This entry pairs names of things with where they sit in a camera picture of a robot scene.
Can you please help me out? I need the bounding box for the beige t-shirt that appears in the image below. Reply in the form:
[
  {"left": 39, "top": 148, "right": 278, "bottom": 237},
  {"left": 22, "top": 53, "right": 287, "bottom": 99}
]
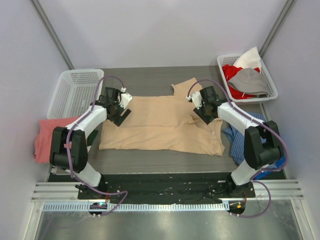
[{"left": 99, "top": 78, "right": 225, "bottom": 156}]

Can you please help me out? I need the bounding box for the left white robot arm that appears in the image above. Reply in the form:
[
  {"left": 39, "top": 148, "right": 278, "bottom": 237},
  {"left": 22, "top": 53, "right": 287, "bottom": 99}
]
[{"left": 49, "top": 87, "right": 133, "bottom": 200}]

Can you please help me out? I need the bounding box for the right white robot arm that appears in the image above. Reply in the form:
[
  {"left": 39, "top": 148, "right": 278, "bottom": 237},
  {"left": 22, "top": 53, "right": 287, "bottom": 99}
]
[{"left": 186, "top": 86, "right": 284, "bottom": 198}]

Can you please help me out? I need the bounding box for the dark green garment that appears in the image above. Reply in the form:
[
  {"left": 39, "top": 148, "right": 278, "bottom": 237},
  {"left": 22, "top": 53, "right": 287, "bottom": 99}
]
[{"left": 86, "top": 129, "right": 99, "bottom": 147}]

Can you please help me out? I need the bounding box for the blue checkered shirt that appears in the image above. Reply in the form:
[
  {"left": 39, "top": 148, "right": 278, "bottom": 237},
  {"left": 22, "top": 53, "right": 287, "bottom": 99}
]
[{"left": 223, "top": 112, "right": 265, "bottom": 165}]

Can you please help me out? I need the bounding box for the left white plastic basket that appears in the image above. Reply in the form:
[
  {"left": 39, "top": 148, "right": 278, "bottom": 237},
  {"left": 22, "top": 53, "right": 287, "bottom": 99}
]
[{"left": 46, "top": 68, "right": 104, "bottom": 119}]

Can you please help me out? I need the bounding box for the white plastic basket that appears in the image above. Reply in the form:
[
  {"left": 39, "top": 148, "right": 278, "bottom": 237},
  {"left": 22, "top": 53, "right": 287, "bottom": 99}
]
[
  {"left": 217, "top": 53, "right": 279, "bottom": 105},
  {"left": 46, "top": 68, "right": 104, "bottom": 119}
]

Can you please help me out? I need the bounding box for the red garment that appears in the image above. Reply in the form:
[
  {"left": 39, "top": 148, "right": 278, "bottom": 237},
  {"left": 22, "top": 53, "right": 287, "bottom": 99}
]
[{"left": 222, "top": 64, "right": 261, "bottom": 100}]

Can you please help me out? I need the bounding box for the grey bucket hat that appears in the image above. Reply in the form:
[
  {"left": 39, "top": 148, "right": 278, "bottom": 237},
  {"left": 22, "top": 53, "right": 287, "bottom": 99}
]
[{"left": 227, "top": 68, "right": 270, "bottom": 98}]

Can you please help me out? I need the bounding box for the right white plastic basket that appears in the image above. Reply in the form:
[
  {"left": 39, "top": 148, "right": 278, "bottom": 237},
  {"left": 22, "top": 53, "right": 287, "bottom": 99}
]
[{"left": 217, "top": 53, "right": 279, "bottom": 105}]

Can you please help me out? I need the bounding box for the white cloth in basket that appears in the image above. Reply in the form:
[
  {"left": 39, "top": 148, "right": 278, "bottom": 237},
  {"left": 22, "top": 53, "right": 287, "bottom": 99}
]
[{"left": 233, "top": 46, "right": 262, "bottom": 70}]

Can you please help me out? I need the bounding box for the pink folded t-shirt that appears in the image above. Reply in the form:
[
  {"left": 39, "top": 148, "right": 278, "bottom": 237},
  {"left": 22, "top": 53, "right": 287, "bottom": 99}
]
[{"left": 34, "top": 116, "right": 78, "bottom": 164}]

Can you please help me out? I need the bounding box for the solid blue garment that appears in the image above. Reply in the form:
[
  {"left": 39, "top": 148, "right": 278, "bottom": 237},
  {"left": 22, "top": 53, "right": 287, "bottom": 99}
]
[{"left": 254, "top": 157, "right": 286, "bottom": 180}]

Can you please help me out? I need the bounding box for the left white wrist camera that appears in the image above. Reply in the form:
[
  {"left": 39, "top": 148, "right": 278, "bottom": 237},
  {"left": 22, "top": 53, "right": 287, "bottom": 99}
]
[{"left": 119, "top": 87, "right": 133, "bottom": 109}]

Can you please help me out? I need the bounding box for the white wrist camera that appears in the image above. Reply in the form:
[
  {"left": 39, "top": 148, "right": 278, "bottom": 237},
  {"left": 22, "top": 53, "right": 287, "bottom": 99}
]
[
  {"left": 119, "top": 87, "right": 133, "bottom": 109},
  {"left": 186, "top": 91, "right": 203, "bottom": 110}
]

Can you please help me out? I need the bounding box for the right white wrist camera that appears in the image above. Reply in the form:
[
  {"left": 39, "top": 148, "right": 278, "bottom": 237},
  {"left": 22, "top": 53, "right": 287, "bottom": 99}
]
[{"left": 186, "top": 91, "right": 203, "bottom": 110}]

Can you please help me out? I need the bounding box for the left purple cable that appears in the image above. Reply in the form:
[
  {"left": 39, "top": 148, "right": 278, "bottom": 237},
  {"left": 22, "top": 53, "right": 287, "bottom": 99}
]
[{"left": 66, "top": 74, "right": 129, "bottom": 217}]

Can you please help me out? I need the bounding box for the purple cable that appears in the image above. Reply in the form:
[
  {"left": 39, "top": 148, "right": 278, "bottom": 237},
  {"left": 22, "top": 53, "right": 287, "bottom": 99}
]
[
  {"left": 66, "top": 74, "right": 129, "bottom": 217},
  {"left": 186, "top": 79, "right": 291, "bottom": 219}
]

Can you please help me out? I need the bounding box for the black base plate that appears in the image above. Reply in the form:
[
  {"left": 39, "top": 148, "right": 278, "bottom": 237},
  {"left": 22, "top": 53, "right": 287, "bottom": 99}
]
[{"left": 75, "top": 172, "right": 256, "bottom": 205}]

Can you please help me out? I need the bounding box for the white slotted cable duct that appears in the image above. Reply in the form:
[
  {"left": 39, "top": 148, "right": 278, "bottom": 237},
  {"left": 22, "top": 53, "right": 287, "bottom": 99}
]
[{"left": 42, "top": 201, "right": 230, "bottom": 212}]

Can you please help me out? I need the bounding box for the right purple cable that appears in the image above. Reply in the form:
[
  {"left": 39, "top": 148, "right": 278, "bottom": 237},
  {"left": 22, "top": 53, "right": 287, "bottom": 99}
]
[{"left": 186, "top": 79, "right": 291, "bottom": 219}]

